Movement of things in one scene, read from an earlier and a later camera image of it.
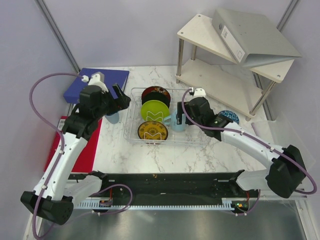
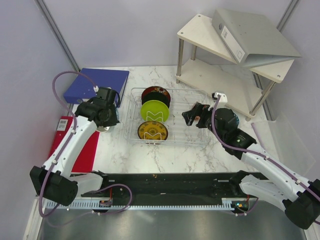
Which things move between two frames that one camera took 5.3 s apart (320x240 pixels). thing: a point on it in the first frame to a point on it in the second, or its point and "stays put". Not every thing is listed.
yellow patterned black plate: x=152 y=130 stays put
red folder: x=85 y=162 stays put
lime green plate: x=154 y=110 stays put
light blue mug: x=171 y=120 to x=103 y=128
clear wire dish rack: x=189 y=137 stays put
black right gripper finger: x=179 y=112 to x=202 y=111
